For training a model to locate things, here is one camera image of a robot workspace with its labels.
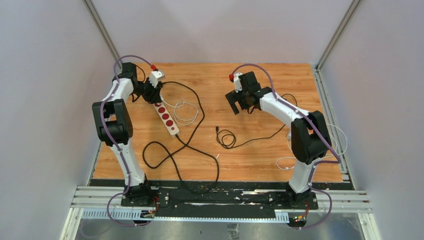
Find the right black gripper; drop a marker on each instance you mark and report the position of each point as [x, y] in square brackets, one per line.
[233, 97]

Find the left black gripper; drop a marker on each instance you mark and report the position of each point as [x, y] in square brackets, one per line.
[153, 96]

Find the white red power strip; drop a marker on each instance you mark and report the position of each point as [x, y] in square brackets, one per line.
[167, 119]

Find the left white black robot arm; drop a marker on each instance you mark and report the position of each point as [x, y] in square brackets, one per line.
[114, 126]

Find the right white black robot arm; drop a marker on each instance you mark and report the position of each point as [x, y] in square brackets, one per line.
[310, 140]

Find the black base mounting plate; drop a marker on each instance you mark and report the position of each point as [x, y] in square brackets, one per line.
[233, 201]

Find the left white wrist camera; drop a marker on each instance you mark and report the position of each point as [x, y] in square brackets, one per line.
[155, 76]

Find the aluminium frame rail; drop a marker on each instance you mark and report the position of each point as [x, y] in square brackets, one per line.
[100, 202]

